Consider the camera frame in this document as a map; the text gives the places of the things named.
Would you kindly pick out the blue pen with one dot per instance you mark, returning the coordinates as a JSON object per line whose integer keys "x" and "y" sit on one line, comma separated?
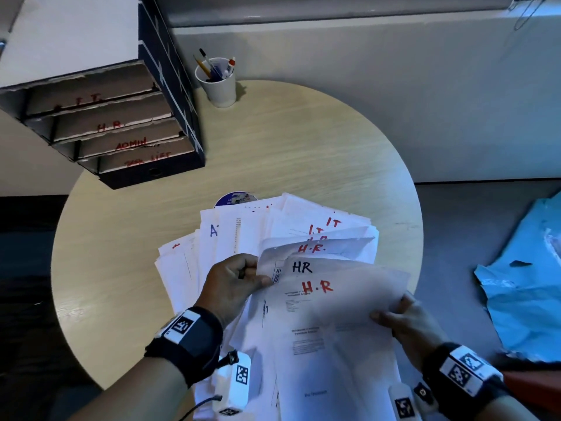
{"x": 217, "y": 74}

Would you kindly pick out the cardboard document tray organizer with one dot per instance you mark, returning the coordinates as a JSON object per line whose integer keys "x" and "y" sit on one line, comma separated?
{"x": 65, "y": 35}

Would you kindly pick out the white pen cup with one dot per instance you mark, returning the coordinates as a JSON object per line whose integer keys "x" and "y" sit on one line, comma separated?
{"x": 219, "y": 92}

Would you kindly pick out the person's right hand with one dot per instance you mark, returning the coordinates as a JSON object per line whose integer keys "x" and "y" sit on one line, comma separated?
{"x": 416, "y": 333}

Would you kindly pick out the person's left forearm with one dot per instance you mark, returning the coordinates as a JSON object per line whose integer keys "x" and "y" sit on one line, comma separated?
{"x": 140, "y": 394}

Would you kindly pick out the round wooden table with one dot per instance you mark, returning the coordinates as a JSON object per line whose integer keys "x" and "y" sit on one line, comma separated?
{"x": 285, "y": 149}

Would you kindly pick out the blue round disc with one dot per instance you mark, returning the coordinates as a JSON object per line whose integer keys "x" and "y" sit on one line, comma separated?
{"x": 232, "y": 199}

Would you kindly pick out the person's right forearm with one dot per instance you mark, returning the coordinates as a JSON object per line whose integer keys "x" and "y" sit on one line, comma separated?
{"x": 513, "y": 412}

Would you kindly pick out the blue plastic bag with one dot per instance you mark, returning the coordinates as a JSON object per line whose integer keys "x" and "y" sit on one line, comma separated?
{"x": 526, "y": 302}

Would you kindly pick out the unsorted pile of papers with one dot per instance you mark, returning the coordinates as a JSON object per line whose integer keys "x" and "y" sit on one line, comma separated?
{"x": 228, "y": 232}

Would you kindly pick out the yellow pencil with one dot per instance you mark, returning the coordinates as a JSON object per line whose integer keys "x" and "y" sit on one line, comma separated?
{"x": 201, "y": 66}

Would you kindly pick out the black pen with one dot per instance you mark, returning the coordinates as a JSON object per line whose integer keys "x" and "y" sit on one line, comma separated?
{"x": 207, "y": 61}

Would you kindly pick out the white red-capped marker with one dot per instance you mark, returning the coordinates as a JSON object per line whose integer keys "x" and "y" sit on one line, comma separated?
{"x": 229, "y": 67}

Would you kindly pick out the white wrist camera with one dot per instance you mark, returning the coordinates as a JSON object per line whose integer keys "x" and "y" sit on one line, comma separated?
{"x": 232, "y": 385}
{"x": 403, "y": 405}

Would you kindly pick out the person's left hand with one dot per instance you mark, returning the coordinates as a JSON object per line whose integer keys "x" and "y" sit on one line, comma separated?
{"x": 228, "y": 289}

